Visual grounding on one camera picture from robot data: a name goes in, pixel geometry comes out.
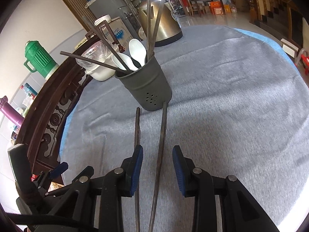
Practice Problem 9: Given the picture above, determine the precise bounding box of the grey table cloth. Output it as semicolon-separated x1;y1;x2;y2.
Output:
61;25;308;231

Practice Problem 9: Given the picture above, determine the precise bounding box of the white bowl with plastic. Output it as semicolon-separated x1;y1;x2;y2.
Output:
76;41;116;81

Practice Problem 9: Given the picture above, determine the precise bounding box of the purple thermos flask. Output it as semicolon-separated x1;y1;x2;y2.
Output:
0;96;24;127

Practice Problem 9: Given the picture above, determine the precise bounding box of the green thermos flask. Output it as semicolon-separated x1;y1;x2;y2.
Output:
24;40;59;81

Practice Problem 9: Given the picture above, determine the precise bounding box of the carved wooden sideboard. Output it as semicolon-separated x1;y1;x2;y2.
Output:
14;34;102;184

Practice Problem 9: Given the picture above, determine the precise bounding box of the white rice cooker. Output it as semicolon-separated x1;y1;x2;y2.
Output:
94;14;112;26

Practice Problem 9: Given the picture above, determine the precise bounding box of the dark chopstick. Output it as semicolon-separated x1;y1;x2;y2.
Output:
133;106;141;232
147;0;151;61
148;102;168;232
82;16;129;70
147;0;165;60
60;51;131;74

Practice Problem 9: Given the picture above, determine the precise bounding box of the red plastic stool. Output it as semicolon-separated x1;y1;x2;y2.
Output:
294;48;309;75

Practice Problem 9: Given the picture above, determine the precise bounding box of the dark grey utensil holder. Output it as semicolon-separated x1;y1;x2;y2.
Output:
115;56;172;111

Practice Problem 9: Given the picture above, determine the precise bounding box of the brass electric kettle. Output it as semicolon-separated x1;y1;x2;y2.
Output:
138;0;183;47

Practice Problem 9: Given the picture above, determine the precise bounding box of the white plastic spoon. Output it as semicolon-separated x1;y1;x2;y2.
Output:
129;39;147;66

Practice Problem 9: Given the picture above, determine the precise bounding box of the white spoon in holder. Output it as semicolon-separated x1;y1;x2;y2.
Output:
112;52;138;72

